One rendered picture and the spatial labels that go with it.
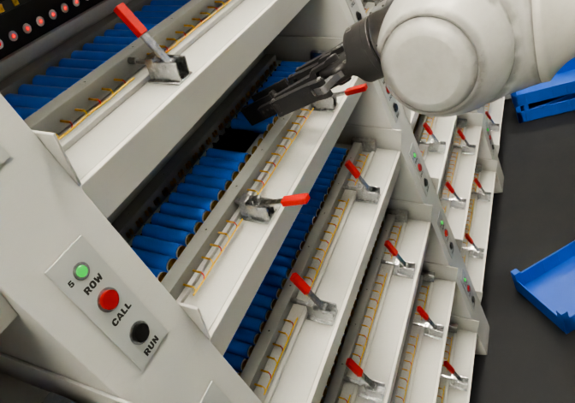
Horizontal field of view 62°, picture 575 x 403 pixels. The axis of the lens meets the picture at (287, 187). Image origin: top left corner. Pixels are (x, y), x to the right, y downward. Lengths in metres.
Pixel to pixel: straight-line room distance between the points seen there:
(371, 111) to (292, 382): 0.54
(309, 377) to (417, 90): 0.44
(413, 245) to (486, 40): 0.76
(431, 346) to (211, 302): 0.70
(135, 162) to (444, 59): 0.28
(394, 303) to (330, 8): 0.56
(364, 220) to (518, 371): 0.74
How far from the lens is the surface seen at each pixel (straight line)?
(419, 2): 0.36
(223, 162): 0.68
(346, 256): 0.80
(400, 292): 0.99
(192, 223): 0.60
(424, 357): 1.13
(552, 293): 1.59
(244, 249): 0.57
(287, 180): 0.66
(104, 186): 0.44
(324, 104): 0.79
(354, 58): 0.60
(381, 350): 0.92
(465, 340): 1.39
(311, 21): 0.93
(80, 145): 0.47
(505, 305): 1.58
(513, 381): 1.44
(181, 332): 0.48
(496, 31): 0.36
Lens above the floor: 1.21
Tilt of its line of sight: 28 degrees down
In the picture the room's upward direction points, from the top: 30 degrees counter-clockwise
